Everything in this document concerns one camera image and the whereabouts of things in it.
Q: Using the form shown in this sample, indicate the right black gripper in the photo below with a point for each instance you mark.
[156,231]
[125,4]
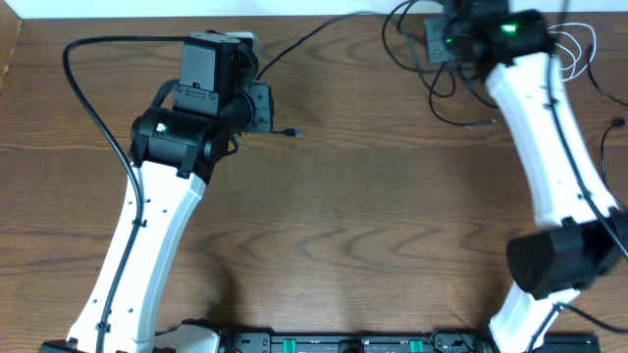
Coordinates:
[436,51]

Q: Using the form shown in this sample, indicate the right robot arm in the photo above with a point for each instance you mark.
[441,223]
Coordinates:
[581,231]

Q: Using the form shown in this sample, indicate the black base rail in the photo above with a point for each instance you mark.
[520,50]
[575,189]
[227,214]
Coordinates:
[353,342]

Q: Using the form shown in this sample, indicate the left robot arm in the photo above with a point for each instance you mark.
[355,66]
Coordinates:
[190,125]

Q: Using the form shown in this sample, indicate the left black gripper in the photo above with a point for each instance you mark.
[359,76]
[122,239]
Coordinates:
[262,108]

